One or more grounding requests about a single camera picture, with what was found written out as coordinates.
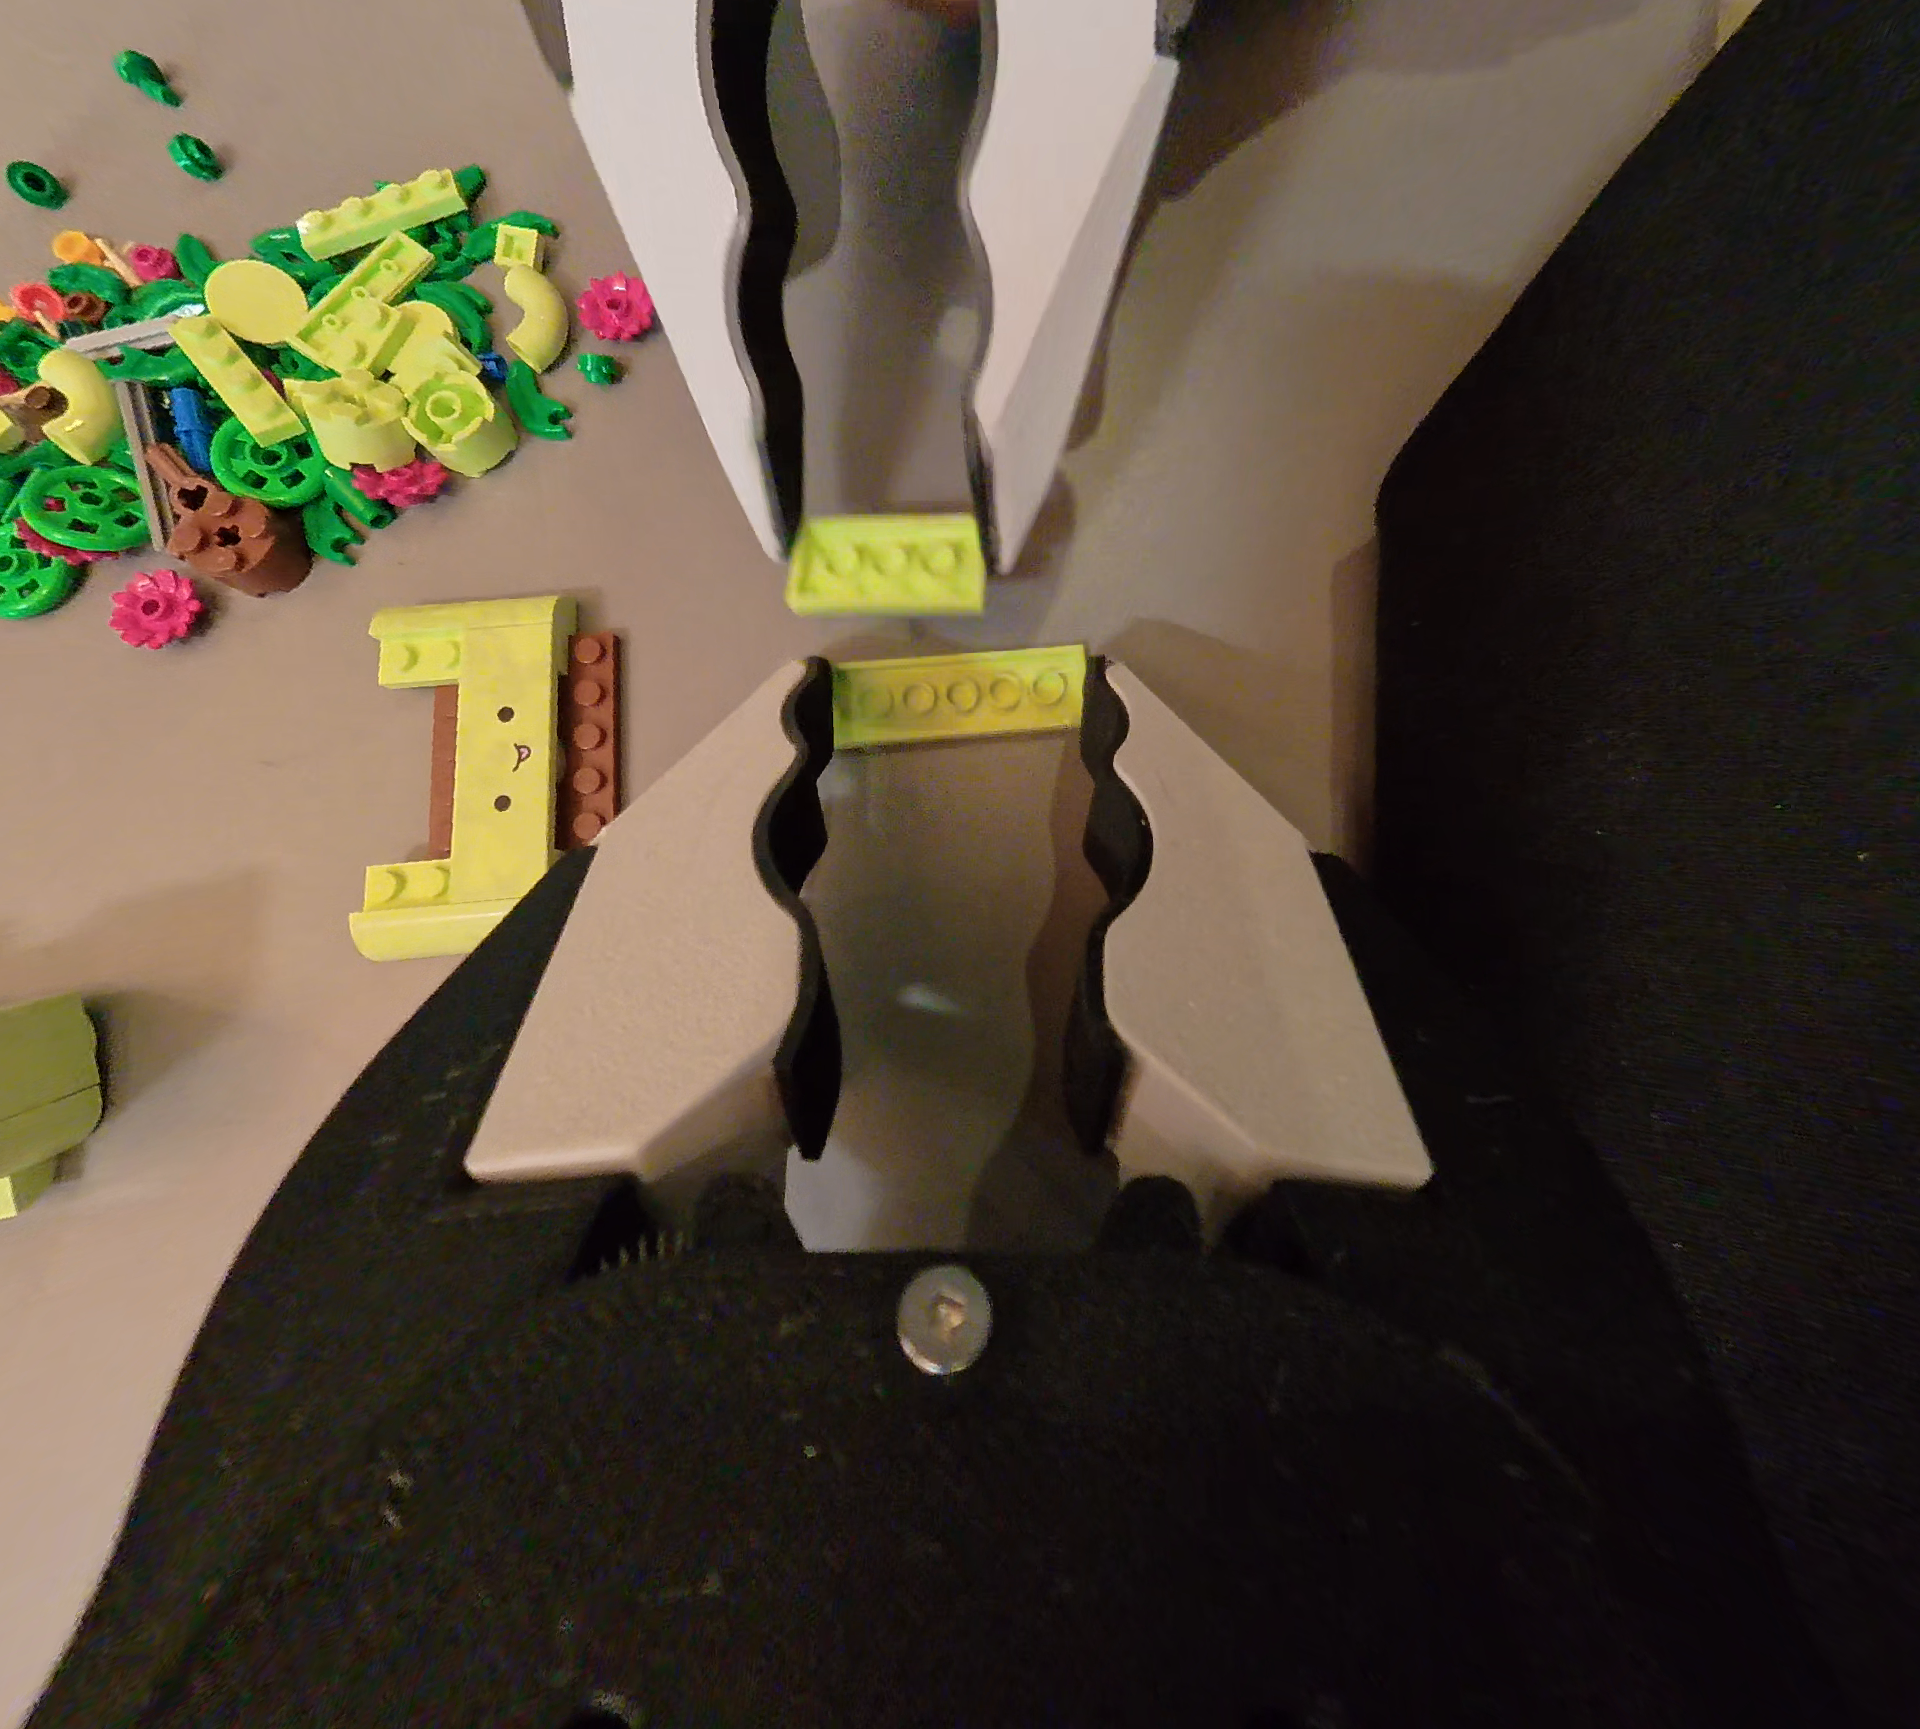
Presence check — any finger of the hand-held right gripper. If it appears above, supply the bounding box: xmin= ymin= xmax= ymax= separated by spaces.
xmin=532 ymin=0 xmax=821 ymax=565
xmin=919 ymin=0 xmax=1181 ymax=576

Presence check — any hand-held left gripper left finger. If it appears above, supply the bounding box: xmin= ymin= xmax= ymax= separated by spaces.
xmin=464 ymin=656 xmax=846 ymax=1236

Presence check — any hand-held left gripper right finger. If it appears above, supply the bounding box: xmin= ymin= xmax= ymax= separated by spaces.
xmin=1063 ymin=656 xmax=1434 ymax=1236

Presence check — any lime bracket build with brown plate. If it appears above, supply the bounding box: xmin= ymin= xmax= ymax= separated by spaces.
xmin=348 ymin=593 xmax=622 ymax=962

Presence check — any long lime toy plate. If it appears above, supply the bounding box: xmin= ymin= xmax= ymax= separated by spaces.
xmin=829 ymin=644 xmax=1093 ymax=752

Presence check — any short lime toy plate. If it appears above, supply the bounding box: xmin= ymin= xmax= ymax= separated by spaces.
xmin=785 ymin=511 xmax=993 ymax=621

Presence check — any pile of small toy bricks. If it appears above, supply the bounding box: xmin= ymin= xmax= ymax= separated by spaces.
xmin=0 ymin=159 xmax=663 ymax=654

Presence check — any person's black clothing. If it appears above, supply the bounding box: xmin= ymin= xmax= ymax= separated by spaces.
xmin=1245 ymin=0 xmax=1920 ymax=1729

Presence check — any lime brick box with brown bricks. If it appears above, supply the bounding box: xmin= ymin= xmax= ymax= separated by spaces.
xmin=0 ymin=995 xmax=109 ymax=1220

